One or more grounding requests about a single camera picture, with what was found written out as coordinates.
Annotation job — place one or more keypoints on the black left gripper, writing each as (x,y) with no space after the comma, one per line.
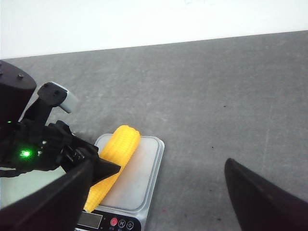
(22,152)

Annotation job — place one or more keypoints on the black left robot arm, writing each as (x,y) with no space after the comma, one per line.
(18,95)

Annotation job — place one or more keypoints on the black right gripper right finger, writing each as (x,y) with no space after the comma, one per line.
(260,205)

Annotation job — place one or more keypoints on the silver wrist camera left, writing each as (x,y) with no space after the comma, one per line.
(52,94)

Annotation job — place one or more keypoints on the yellow corn cob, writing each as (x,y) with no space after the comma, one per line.
(119,149)

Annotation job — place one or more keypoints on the silver digital kitchen scale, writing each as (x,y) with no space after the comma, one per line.
(126,206)

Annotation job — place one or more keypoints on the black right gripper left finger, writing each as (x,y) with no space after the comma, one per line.
(55,207)

